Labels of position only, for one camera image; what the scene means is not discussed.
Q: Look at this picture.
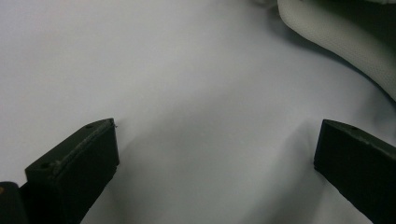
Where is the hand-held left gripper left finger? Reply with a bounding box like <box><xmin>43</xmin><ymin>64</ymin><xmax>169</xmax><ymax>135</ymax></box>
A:
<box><xmin>20</xmin><ymin>118</ymin><xmax>120</xmax><ymax>224</ymax></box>

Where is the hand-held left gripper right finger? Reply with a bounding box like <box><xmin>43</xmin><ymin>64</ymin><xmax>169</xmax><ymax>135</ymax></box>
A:
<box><xmin>313</xmin><ymin>119</ymin><xmax>396</xmax><ymax>224</ymax></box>

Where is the white leather shoe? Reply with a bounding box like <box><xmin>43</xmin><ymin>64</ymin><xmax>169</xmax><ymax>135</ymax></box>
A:
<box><xmin>276</xmin><ymin>0</ymin><xmax>396</xmax><ymax>103</ymax></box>

